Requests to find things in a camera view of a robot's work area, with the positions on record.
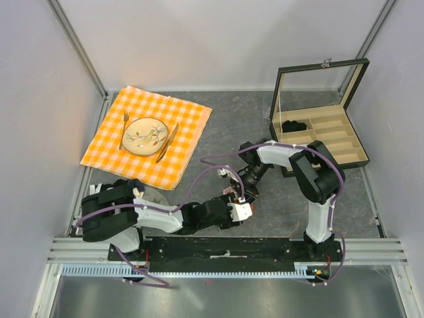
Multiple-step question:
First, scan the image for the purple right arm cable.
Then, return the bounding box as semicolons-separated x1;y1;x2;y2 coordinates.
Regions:
200;142;347;288

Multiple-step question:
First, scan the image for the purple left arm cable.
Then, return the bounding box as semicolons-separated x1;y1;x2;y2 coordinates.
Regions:
76;165;246;288

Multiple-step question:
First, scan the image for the dark blue underwear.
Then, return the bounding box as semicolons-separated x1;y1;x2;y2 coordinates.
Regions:
127;179;145;198

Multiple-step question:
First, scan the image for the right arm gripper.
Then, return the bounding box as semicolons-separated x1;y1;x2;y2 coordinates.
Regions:
230;163;270;205

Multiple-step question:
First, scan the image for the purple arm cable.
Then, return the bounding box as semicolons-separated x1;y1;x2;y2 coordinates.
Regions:
76;165;246;288
200;142;347;288

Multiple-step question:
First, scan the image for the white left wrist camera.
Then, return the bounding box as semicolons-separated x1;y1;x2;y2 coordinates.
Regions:
227;199;253;222

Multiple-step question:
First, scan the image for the black compartment storage box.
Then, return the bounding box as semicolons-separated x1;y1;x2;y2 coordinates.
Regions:
270;58;370;170

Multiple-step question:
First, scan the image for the black rolled underwear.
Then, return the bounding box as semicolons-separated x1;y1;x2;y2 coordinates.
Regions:
282;121;307;133

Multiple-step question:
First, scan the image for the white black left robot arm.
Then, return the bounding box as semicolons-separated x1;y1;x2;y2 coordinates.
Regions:
76;180;252;260

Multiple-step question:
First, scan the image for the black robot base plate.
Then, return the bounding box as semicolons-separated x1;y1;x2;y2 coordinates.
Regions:
123;237;343;264

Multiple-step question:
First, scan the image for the gold fork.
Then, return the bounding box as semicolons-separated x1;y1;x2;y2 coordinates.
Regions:
119;110;129;150

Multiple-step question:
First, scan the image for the grey underwear pile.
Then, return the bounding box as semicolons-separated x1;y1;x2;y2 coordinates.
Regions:
142;187;170;206

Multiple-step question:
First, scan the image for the gold table knife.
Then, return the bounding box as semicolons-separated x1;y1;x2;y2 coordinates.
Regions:
156;124;179;163

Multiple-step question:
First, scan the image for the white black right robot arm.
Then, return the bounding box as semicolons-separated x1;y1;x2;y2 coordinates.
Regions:
231;138;345;261

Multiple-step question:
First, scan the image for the beige decorated plate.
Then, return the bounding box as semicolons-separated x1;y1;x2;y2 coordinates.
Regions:
123;117;169;156

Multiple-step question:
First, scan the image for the orange checkered tablecloth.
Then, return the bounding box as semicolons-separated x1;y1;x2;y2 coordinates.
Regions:
80;86;212;190

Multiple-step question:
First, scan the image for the grey slotted cable duct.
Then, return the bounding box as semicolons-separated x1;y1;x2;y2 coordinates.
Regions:
62;264;320;279

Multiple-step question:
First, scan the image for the aluminium frame rail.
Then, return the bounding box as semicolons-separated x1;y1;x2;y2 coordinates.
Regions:
48;237;407;265

